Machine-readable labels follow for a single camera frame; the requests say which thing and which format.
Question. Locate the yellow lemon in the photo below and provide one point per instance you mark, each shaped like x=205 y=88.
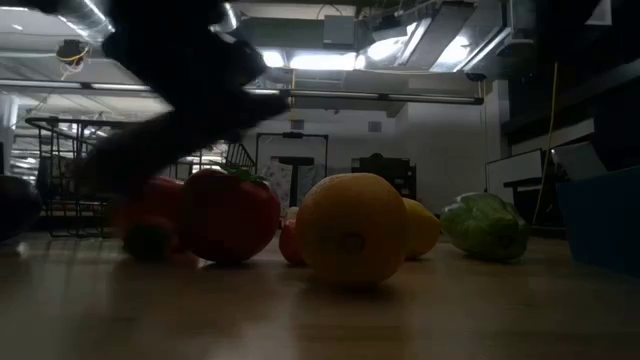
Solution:
x=424 y=230

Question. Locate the small red radish green stem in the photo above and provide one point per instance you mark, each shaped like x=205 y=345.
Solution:
x=289 y=245

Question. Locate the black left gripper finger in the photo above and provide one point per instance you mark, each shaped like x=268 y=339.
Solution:
x=150 y=152
x=262 y=110

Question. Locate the dark cabinet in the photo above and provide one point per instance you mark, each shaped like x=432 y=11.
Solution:
x=387 y=172

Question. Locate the black desk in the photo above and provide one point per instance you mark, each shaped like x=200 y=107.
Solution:
x=522 y=184

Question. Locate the black round device yellow band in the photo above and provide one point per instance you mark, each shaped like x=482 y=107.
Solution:
x=72 y=51

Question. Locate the black stand frame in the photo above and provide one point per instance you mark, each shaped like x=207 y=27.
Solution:
x=292 y=135

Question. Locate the small red tomato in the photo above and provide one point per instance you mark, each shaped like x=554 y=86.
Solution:
x=150 y=240

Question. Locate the orange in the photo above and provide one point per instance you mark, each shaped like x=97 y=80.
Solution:
x=350 y=230

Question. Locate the whiteboard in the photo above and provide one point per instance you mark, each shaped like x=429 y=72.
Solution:
x=512 y=172

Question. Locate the patterned cloth screen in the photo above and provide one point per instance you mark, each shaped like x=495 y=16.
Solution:
x=277 y=182

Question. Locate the large red tomato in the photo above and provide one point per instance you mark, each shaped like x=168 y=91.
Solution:
x=165 y=197

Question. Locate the green bell pepper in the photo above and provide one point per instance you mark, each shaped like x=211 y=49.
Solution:
x=485 y=227

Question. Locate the small pale round vegetable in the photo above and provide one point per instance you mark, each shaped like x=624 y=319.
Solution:
x=293 y=212

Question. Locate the black T-shaped pedestal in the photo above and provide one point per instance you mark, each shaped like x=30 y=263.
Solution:
x=294 y=161

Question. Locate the blue plastic tray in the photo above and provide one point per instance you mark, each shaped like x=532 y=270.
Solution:
x=605 y=220

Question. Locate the red bell pepper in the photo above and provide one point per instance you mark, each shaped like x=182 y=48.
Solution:
x=230 y=220

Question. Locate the grey flat panel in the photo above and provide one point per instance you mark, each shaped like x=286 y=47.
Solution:
x=580 y=160

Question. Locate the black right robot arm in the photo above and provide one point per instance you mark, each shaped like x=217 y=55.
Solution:
x=565 y=7

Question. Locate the grey ceiling unit box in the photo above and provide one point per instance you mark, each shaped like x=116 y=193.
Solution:
x=340 y=31

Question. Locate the silver ventilation duct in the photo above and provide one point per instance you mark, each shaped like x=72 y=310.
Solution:
x=229 y=17

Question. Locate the silver horizontal frame bar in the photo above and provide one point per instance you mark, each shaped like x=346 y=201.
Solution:
x=350 y=95

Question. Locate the ceiling light panel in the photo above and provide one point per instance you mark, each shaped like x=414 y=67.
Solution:
x=274 y=58
x=322 y=61

